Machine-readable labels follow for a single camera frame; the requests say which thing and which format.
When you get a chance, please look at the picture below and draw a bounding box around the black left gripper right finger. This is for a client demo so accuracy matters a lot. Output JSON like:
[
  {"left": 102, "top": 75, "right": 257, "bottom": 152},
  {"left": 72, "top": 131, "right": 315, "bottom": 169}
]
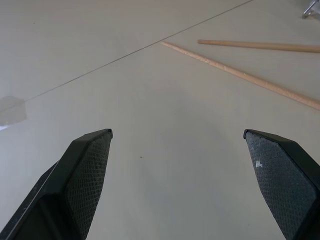
[{"left": 243, "top": 128, "right": 320, "bottom": 240}]

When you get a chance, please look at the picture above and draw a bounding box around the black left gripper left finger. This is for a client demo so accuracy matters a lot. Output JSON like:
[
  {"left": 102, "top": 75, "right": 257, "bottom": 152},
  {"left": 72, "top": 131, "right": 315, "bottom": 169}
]
[{"left": 0, "top": 128, "right": 114, "bottom": 240}]

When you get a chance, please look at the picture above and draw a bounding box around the wooden chopstick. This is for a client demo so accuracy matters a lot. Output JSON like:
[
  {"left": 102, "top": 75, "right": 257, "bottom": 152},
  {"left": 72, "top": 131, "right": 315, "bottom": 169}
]
[
  {"left": 197, "top": 39, "right": 320, "bottom": 54},
  {"left": 160, "top": 41, "right": 320, "bottom": 112}
]

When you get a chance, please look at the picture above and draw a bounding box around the silver metal utensil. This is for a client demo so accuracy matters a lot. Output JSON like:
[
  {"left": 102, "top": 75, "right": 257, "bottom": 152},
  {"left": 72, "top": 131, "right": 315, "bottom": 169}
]
[{"left": 301, "top": 0, "right": 320, "bottom": 19}]

